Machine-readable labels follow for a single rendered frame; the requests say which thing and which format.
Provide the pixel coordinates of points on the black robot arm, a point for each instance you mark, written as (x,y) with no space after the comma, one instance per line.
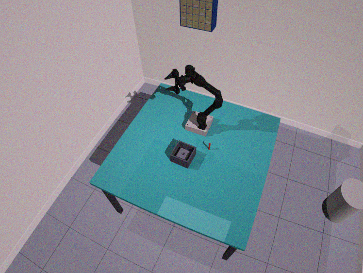
(193,77)

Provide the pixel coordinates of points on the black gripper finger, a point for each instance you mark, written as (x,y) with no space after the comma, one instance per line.
(171,75)
(171,89)

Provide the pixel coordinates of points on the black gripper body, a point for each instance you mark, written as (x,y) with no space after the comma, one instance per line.
(177,81)

